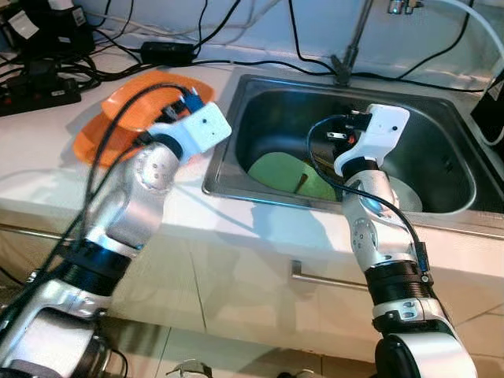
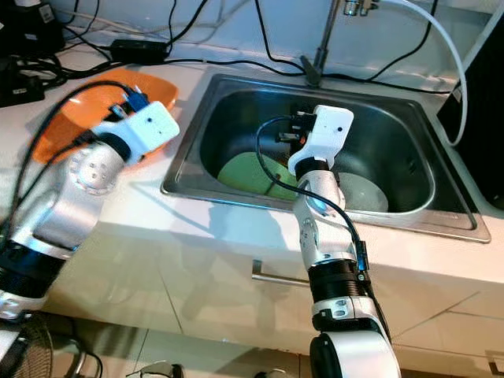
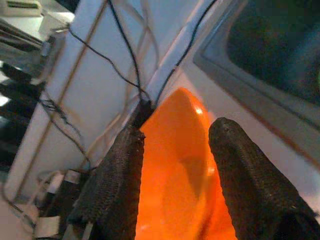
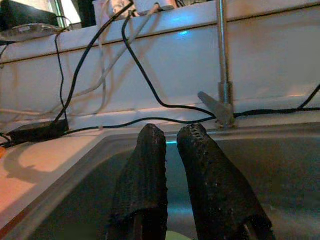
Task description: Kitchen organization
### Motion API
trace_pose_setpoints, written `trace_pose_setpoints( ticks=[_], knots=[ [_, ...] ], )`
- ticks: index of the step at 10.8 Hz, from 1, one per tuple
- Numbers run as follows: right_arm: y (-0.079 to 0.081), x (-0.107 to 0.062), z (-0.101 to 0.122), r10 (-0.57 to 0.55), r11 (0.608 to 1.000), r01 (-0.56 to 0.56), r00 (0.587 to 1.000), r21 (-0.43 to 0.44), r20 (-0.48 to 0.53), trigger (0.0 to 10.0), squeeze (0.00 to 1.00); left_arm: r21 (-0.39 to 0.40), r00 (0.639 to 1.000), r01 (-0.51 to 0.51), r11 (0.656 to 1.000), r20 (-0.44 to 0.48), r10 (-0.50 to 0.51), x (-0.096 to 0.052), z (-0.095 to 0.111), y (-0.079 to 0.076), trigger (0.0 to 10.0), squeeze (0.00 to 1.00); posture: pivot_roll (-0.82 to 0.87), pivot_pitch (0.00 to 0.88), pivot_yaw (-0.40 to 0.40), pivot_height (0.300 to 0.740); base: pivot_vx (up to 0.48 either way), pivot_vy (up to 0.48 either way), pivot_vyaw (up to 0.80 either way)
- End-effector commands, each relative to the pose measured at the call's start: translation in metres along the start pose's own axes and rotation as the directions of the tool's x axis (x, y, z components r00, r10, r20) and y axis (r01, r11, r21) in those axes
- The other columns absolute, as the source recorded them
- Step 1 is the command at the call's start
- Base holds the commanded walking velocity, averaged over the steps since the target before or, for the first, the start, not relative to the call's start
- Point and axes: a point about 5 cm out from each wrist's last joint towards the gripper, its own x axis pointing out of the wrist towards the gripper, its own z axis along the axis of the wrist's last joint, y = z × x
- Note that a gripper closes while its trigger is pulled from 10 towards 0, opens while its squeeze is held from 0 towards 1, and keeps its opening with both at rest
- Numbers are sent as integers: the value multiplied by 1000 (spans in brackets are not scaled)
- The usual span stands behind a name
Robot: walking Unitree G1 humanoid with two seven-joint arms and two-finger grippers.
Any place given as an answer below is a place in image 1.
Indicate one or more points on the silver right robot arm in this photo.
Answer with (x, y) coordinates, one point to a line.
(370, 236)

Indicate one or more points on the orange bowl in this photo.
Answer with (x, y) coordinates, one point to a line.
(130, 106)

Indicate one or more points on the black power adapter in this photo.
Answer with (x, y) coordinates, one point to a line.
(168, 53)

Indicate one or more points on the metal faucet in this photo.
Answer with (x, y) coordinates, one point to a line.
(350, 47)

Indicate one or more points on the stainless steel sink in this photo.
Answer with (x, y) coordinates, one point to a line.
(441, 134)

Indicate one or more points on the grey bowl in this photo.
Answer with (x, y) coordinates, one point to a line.
(405, 195)

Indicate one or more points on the orange plate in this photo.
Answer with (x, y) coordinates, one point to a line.
(90, 146)

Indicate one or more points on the green plate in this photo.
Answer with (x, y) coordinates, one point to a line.
(276, 173)

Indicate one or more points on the black appliance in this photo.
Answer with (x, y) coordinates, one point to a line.
(484, 110)

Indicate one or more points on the black power strip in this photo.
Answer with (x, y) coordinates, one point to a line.
(39, 94)

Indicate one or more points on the black charger device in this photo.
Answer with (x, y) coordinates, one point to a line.
(55, 27)

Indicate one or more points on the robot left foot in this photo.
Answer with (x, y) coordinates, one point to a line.
(189, 368)

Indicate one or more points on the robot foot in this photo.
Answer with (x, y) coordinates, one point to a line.
(298, 374)
(189, 368)

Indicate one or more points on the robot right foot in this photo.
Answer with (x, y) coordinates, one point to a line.
(298, 374)

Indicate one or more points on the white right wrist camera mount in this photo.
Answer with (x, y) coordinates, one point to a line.
(386, 126)

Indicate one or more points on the metal wall water valve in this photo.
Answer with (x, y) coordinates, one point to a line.
(405, 6)

